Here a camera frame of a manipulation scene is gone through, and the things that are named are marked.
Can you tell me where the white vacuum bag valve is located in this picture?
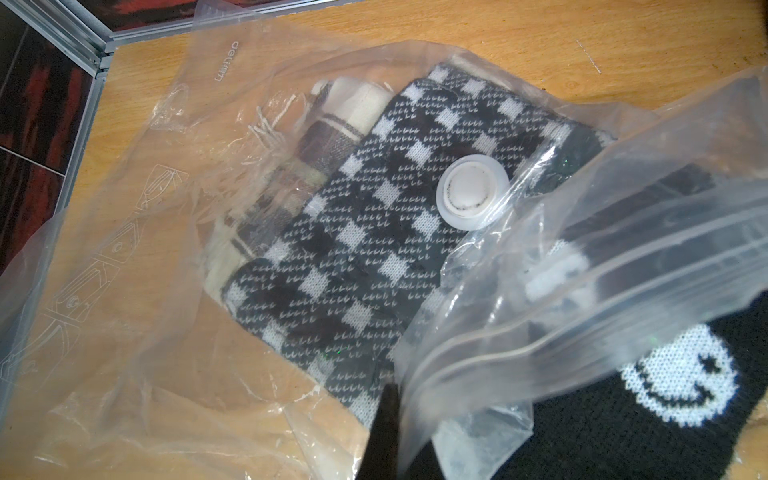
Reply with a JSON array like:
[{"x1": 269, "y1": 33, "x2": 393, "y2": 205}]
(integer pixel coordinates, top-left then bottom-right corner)
[{"x1": 436, "y1": 154, "x2": 510, "y2": 231}]

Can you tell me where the cream brown plaid scarf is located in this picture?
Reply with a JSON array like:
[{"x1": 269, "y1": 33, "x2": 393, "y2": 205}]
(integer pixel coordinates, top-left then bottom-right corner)
[{"x1": 203, "y1": 76, "x2": 394, "y2": 304}]

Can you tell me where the black smiley face scarf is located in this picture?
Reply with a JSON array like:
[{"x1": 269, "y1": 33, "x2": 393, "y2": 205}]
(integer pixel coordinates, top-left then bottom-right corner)
[{"x1": 431, "y1": 165, "x2": 767, "y2": 479}]

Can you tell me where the black white checkered scarf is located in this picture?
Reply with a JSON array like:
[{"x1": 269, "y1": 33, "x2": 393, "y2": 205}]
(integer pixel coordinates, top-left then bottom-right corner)
[{"x1": 222, "y1": 63, "x2": 609, "y2": 426}]

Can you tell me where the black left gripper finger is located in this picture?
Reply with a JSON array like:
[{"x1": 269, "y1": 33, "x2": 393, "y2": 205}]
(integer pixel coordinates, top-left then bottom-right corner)
[{"x1": 356, "y1": 383, "x2": 445, "y2": 480}]

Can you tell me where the clear plastic vacuum bag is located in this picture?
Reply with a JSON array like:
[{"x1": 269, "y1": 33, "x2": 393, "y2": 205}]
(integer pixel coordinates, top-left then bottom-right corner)
[{"x1": 1, "y1": 1, "x2": 767, "y2": 479}]

